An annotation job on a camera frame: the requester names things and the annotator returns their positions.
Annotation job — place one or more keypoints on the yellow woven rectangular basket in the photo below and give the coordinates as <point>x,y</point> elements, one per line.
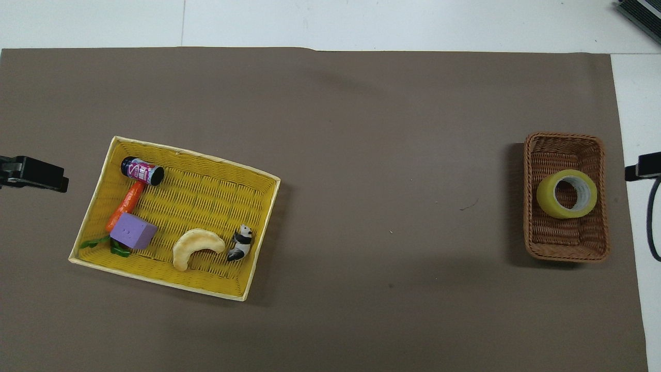
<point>206,196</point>

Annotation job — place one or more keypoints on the yellow tape roll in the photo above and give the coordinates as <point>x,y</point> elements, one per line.
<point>546,199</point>

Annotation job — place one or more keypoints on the brown wicker basket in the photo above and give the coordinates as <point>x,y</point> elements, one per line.
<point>563,238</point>

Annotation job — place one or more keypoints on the panda figurine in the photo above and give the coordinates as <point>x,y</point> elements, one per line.
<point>241,243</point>

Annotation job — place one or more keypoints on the crescent-shaped toy bread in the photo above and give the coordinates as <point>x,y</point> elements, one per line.
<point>193,243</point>

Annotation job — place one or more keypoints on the black bottle with pink label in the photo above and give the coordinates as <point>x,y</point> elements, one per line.
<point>142,171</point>

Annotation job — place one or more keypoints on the purple foam cube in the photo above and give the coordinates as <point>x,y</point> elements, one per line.
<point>131,231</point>

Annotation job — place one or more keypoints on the orange toy carrot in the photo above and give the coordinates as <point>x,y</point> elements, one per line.
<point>126,204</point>

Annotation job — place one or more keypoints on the black stand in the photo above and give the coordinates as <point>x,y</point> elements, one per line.
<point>38,173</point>
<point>648,165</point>

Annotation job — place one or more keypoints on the dark grey ribbed device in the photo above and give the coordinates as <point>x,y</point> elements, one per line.
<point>643,13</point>

